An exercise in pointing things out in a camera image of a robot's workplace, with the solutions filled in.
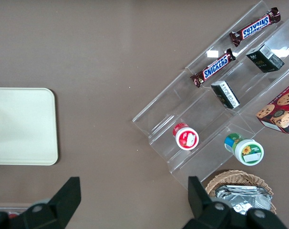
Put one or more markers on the clear acrylic step shelf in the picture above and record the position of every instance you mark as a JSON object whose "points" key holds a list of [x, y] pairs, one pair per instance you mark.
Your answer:
{"points": [[173, 100]]}

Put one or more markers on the red white lidded cup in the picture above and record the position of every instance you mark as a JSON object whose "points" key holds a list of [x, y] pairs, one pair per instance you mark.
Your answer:
{"points": [[186, 138]]}

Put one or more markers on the beige rectangular tray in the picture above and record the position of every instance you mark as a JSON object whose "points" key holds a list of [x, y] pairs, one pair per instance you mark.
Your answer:
{"points": [[23, 126]]}

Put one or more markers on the Snickers chocolate bar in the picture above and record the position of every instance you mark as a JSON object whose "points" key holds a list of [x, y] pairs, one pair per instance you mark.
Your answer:
{"points": [[255, 27], [214, 68]]}

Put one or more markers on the red plaid cookie box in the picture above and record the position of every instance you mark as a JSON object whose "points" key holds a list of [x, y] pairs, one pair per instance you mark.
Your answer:
{"points": [[282, 109]]}

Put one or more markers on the silver foil packets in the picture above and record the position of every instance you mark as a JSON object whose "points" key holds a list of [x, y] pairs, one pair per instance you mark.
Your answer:
{"points": [[242, 196]]}

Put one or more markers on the small black box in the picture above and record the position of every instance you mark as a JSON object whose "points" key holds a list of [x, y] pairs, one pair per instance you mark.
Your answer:
{"points": [[263, 58], [226, 95]]}

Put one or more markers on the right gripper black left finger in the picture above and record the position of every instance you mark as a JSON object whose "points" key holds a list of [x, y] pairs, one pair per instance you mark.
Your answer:
{"points": [[63, 200]]}

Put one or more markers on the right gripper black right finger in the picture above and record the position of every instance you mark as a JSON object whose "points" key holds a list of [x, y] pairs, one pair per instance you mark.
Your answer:
{"points": [[199, 200]]}

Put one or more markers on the green white lidded cup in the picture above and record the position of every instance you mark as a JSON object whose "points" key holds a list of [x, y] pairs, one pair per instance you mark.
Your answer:
{"points": [[247, 150]]}

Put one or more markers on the light tan wicker basket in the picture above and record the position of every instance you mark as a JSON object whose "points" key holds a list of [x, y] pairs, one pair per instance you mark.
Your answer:
{"points": [[242, 176]]}

